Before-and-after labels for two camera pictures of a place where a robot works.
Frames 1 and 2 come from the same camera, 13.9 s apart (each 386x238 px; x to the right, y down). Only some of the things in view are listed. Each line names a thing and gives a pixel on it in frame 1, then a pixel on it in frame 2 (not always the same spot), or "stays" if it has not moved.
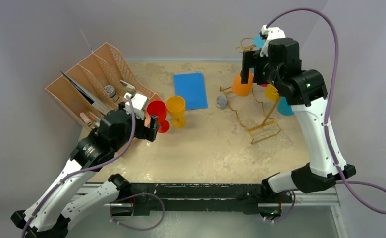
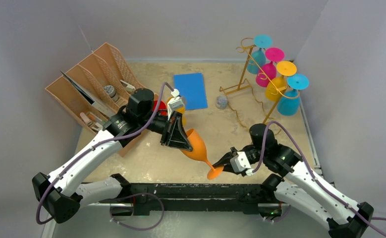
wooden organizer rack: (87, 93) stays
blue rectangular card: (191, 87) stays
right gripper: (249, 64) -> (231, 157)
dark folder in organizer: (85, 94) stays
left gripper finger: (154, 127) -> (175, 134)
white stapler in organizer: (130, 89) stays
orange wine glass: (243, 89) -> (199, 152)
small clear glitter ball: (221, 101) stays
